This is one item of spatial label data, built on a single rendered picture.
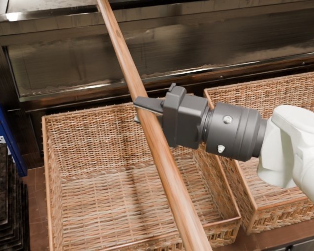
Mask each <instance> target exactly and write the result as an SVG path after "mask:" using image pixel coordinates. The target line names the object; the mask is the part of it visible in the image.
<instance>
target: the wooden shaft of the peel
mask: <svg viewBox="0 0 314 251"><path fill-rule="evenodd" d="M97 2H98V4H99V7H100V10H101V13H102V16H103V19H104V21H105V24H106V27H107V30H108V33H109V36H110V38H111V41H112V44H113V47H114V50H115V53H116V56H117V58H118V61H119V64H120V67H121V69H122V72H123V75H124V78H125V81H126V83H127V86H128V89H129V92H130V95H131V98H132V100H133V101H134V100H135V98H136V97H137V96H141V97H148V95H147V93H146V91H145V88H144V86H143V83H142V81H141V79H140V76H139V74H138V71H137V69H136V67H135V64H134V62H133V59H132V57H131V55H130V52H129V50H128V48H127V45H126V43H125V40H124V38H123V36H122V33H121V31H120V28H119V26H118V24H117V21H116V19H115V16H114V14H113V12H112V9H111V7H110V4H109V2H108V0H97ZM135 109H136V112H137V115H138V117H139V120H140V123H141V126H142V129H143V132H144V134H145V137H146V140H147V143H148V146H149V149H150V152H151V154H152V157H153V160H154V163H155V166H156V169H157V172H158V175H159V177H160V180H161V183H162V186H163V189H164V192H165V195H166V197H167V200H168V203H169V206H170V209H171V212H172V214H173V217H174V220H175V223H176V226H177V229H178V231H179V234H180V237H181V240H182V243H183V246H184V248H185V251H212V248H211V246H210V243H209V241H208V239H207V236H206V234H205V231H204V229H203V227H202V224H201V222H200V219H199V217H198V215H197V212H196V210H195V207H194V205H193V203H192V200H191V198H190V196H189V193H188V191H187V188H186V186H185V184H184V181H183V179H182V176H181V174H180V172H179V169H178V167H177V164H176V162H175V160H174V157H173V155H172V152H171V150H170V148H169V145H168V143H167V141H166V139H165V136H164V134H163V131H162V129H161V127H160V124H159V122H158V119H157V117H156V115H155V113H154V112H150V111H147V110H144V109H141V108H138V107H135Z"/></svg>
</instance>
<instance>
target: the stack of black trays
mask: <svg viewBox="0 0 314 251"><path fill-rule="evenodd" d="M0 251H30V246H29V223H28V201H27V184H24V181H20V177H19V172H18V170H17V167H16V162H15V163H13V158H12V154H10V155H8V147H7V143H2V144H0Z"/></svg>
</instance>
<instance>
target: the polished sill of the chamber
mask: <svg viewBox="0 0 314 251"><path fill-rule="evenodd" d="M297 1H306V0H134V1H124V2H114V3H109V4H110V7H111V9H112V12H113V14H114V16H115V19H116V21H117V22H124V21H133V20H142V19H150V18H159V17H167V16H176V15H185V14H193V13H202V12H211V11H219V10H228V9H237V8H245V7H254V6H262V5H271V4H280V3H288V2H297ZM98 24H105V21H104V19H103V16H102V13H101V10H100V7H99V5H98V4H95V5H85V6H76V7H66V8H56V9H46V10H37V11H27V12H17V13H8V14H0V36H4V35H13V34H21V33H30V32H39V31H47V30H56V29H64V28H73V27H82V26H90V25H98Z"/></svg>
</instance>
